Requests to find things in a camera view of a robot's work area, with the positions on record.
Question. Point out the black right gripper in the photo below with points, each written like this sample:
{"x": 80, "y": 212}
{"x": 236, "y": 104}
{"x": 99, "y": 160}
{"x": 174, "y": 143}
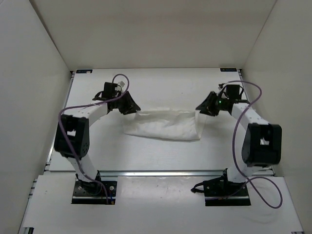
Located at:
{"x": 207, "y": 107}

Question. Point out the corner label sticker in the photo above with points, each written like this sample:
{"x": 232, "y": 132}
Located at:
{"x": 228, "y": 69}
{"x": 84, "y": 71}

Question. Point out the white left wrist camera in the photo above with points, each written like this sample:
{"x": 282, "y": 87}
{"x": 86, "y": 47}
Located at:
{"x": 122, "y": 85}

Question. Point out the aluminium front table rail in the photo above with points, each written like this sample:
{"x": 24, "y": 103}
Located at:
{"x": 161, "y": 173}

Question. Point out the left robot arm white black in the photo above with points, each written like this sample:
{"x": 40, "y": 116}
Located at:
{"x": 73, "y": 133}

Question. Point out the right corner label sticker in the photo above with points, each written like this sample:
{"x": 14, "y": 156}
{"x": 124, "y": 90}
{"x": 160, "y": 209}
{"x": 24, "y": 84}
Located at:
{"x": 228, "y": 69}

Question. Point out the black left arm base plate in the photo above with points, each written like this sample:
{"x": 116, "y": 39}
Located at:
{"x": 93, "y": 194}

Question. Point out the white pleated skirt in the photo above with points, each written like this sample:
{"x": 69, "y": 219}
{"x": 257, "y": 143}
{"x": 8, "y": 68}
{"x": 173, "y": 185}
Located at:
{"x": 165, "y": 124}

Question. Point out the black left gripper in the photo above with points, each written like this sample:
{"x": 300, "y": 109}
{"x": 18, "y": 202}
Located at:
{"x": 130, "y": 105}

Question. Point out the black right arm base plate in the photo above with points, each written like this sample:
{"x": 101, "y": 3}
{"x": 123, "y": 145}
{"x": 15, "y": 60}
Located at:
{"x": 220, "y": 192}

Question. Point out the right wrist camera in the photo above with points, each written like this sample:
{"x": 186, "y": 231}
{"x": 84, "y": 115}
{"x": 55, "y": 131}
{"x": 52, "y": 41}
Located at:
{"x": 221, "y": 86}

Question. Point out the left corner label sticker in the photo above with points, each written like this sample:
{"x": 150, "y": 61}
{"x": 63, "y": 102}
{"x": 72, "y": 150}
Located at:
{"x": 84, "y": 71}

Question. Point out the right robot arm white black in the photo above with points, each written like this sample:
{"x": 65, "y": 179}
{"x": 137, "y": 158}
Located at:
{"x": 261, "y": 147}

